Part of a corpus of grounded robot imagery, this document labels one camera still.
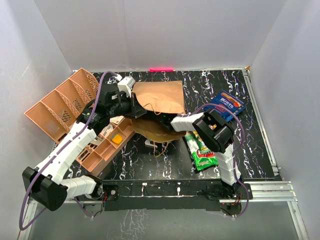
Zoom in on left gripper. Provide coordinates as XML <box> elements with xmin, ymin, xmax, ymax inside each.
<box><xmin>107</xmin><ymin>91</ymin><xmax>147</xmax><ymax>119</ymax></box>

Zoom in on brown paper bag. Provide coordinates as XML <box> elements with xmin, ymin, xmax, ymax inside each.
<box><xmin>131</xmin><ymin>80</ymin><xmax>186</xmax><ymax>144</ymax></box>

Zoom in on dark blue snack bag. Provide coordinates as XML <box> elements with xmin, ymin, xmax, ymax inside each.
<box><xmin>210</xmin><ymin>91</ymin><xmax>246</xmax><ymax>122</ymax></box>

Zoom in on green yellow chips bag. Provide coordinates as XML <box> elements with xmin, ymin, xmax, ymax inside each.
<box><xmin>184</xmin><ymin>131</ymin><xmax>199</xmax><ymax>155</ymax></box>

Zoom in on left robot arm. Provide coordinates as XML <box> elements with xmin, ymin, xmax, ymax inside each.
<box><xmin>22</xmin><ymin>84</ymin><xmax>147</xmax><ymax>211</ymax></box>

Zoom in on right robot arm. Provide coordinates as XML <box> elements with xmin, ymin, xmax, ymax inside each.
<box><xmin>159</xmin><ymin>109</ymin><xmax>249</xmax><ymax>199</ymax></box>

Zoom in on red green snack bag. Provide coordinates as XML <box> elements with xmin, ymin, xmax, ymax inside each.
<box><xmin>191</xmin><ymin>150</ymin><xmax>218</xmax><ymax>171</ymax></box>

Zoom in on card packs in organizer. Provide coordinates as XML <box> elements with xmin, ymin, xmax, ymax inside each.
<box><xmin>90</xmin><ymin>116</ymin><xmax>125</xmax><ymax>146</ymax></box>

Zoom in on yellow sticky note pad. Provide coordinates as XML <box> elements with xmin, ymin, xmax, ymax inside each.
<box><xmin>111</xmin><ymin>133</ymin><xmax>123</xmax><ymax>145</ymax></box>

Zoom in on orange desk organizer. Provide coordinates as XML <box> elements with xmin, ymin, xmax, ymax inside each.
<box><xmin>24</xmin><ymin>68</ymin><xmax>135</xmax><ymax>176</ymax></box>

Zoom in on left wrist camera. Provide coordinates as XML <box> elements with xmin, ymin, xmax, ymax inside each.
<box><xmin>117</xmin><ymin>76</ymin><xmax>136</xmax><ymax>98</ymax></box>

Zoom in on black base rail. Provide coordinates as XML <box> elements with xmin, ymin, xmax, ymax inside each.
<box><xmin>79</xmin><ymin>179</ymin><xmax>253</xmax><ymax>213</ymax></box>

